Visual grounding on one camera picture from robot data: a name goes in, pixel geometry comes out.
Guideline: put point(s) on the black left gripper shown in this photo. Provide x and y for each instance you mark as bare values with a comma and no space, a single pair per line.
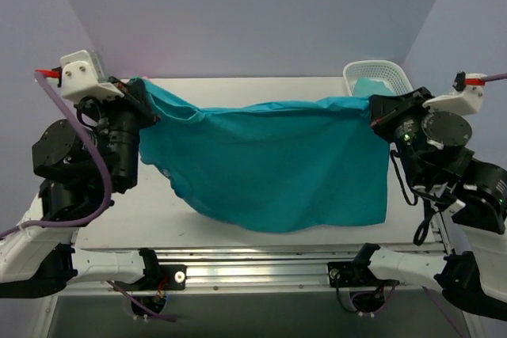
135,97

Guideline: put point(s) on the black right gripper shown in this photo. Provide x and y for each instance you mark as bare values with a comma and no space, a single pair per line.
387,110

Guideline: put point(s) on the teal t shirt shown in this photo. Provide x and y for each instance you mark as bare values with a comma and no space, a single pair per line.
275,167

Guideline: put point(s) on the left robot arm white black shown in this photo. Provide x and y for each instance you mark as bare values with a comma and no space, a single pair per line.
82,160

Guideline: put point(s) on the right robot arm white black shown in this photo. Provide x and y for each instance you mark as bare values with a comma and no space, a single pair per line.
443,173

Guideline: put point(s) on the light green t shirt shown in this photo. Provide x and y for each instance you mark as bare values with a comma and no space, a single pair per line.
365,87

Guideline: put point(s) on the white plastic basket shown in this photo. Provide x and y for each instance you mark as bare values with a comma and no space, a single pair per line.
391,74

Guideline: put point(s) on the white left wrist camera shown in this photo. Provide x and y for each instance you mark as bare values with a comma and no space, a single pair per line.
83,76

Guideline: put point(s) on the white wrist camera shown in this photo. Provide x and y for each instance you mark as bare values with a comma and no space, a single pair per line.
83,76
465,99

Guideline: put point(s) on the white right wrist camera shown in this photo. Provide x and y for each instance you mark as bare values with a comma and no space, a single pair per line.
465,99

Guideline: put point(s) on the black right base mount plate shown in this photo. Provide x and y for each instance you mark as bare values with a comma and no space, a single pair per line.
347,274

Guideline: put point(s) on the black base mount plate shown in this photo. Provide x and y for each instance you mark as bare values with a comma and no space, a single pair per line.
347,274
174,276

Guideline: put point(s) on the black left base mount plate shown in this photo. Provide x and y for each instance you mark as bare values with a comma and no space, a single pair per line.
174,276

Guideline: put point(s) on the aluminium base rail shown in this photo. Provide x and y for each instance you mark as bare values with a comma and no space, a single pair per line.
256,269

